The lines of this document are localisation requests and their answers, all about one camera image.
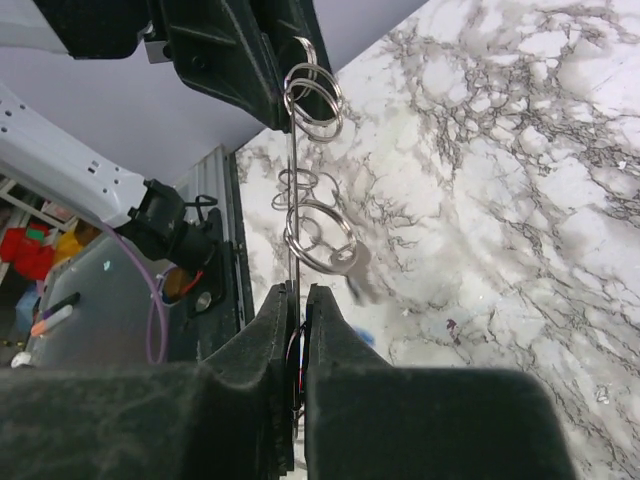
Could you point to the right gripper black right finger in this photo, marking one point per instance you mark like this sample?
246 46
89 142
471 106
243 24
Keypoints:
367 419

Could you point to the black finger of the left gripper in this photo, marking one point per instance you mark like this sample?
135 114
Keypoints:
218 49
287 34

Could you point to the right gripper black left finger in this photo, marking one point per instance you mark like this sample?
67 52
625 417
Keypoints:
226 417

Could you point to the perforated metal ring disc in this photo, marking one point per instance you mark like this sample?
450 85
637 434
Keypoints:
293 236

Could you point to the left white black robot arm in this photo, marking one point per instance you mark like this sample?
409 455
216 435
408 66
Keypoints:
56 165

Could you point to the red storage bin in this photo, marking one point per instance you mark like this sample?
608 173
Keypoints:
28 251

